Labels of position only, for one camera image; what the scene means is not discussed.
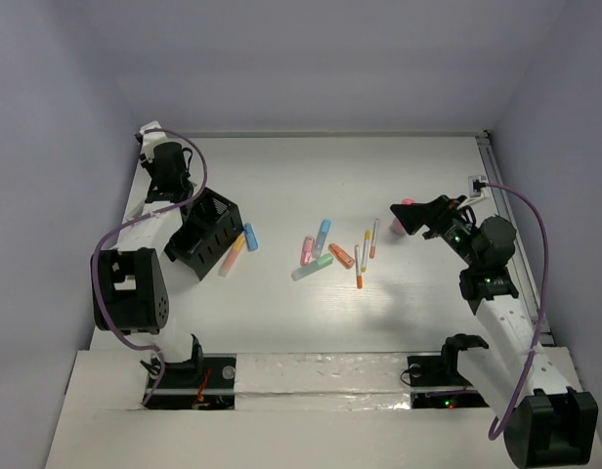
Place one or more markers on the pink highlighter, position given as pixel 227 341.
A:
pixel 307 250

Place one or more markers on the yellow orange highlighter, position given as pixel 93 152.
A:
pixel 232 255

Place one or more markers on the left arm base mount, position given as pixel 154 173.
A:
pixel 186 387

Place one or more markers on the peach tipped white marker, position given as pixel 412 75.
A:
pixel 373 239

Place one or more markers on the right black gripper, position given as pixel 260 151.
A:
pixel 438 212

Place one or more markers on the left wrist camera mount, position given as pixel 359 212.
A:
pixel 149 136

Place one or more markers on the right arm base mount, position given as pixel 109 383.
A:
pixel 432 387

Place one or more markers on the black slotted organizer box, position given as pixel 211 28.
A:
pixel 209 229

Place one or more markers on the green highlighter centre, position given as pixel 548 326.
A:
pixel 313 267

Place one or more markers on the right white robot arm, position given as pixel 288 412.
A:
pixel 543 420

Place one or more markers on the blue highlighter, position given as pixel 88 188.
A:
pixel 321 238
pixel 250 236

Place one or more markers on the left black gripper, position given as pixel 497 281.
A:
pixel 169 192

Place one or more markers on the yellow tipped white marker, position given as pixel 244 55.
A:
pixel 365 253

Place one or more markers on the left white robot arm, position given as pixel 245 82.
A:
pixel 129 292

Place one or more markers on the orange tipped white marker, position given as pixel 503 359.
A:
pixel 358 266

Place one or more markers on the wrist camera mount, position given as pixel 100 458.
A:
pixel 149 136
pixel 478 189

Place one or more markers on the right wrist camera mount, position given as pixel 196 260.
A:
pixel 478 189

